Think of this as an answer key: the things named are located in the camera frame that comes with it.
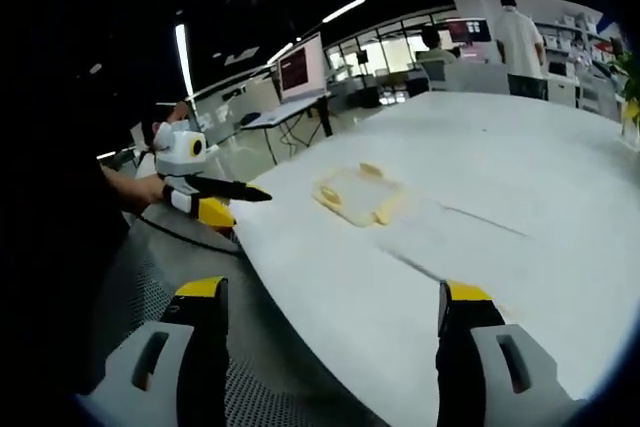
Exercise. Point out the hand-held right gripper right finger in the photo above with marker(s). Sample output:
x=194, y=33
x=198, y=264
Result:
x=465, y=347

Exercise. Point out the person's black clothing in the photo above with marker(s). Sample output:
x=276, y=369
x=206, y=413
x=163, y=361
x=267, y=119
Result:
x=60, y=257

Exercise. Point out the computer monitor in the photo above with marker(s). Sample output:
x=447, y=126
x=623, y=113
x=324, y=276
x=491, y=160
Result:
x=302, y=67

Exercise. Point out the person's left hand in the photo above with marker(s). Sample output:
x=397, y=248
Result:
x=150, y=193

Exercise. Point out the white folding desk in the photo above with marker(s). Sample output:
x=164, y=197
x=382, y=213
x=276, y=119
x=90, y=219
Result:
x=285, y=112

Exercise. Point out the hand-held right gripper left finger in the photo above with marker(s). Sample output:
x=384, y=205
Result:
x=200, y=347

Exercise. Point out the grey perforated metal surface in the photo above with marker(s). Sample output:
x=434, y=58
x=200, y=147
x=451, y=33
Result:
x=260, y=327

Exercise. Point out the green potted plant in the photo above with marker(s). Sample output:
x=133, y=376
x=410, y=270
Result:
x=627, y=82

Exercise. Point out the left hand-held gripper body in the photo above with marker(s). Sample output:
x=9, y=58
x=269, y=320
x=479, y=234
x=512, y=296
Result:
x=175, y=154

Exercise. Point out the grey office chair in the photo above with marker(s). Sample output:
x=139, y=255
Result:
x=434, y=74

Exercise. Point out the white storage shelves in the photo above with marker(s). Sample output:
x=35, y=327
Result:
x=570, y=57

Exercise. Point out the long ceiling light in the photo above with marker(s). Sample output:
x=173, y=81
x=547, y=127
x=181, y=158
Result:
x=183, y=59
x=344, y=9

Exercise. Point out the red wall screen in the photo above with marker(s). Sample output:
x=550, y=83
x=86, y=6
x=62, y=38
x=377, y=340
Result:
x=467, y=30

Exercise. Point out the pale yellow plastic buckle part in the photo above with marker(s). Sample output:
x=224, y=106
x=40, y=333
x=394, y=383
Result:
x=330, y=194

